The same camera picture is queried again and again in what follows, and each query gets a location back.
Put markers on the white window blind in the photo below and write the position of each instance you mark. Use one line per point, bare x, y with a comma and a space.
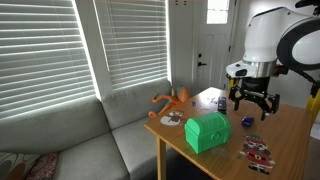
40, 60
136, 43

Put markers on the reddish patterned cushion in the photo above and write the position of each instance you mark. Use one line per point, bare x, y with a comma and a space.
45, 166

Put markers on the green treasure chest box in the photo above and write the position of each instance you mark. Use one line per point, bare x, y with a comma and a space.
208, 131

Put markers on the blue toy car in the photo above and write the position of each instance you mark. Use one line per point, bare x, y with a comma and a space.
247, 121

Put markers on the reindeer face sticker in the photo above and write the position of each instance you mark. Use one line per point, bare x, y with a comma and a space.
172, 118

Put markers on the black remote control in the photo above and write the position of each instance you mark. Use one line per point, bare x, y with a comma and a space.
222, 105

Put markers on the orange octopus plush toy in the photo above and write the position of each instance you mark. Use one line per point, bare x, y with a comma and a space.
181, 93

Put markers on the wooden table leg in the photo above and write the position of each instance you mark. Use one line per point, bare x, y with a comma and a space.
161, 160

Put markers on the small cartoon sticker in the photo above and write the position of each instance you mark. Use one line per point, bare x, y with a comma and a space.
213, 101
207, 98

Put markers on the grey sofa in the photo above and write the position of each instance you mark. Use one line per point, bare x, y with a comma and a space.
83, 143

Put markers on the yellow post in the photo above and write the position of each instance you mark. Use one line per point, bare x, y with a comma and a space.
313, 108

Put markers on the cushion with orange ovals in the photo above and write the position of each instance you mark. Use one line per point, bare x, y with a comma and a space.
15, 168

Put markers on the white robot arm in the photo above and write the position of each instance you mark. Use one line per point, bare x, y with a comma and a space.
266, 33

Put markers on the white entrance door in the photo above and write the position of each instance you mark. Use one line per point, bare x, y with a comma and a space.
213, 50

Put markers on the dark small sticker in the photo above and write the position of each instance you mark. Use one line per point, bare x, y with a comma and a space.
195, 104

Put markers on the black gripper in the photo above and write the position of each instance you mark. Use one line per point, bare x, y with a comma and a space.
255, 87

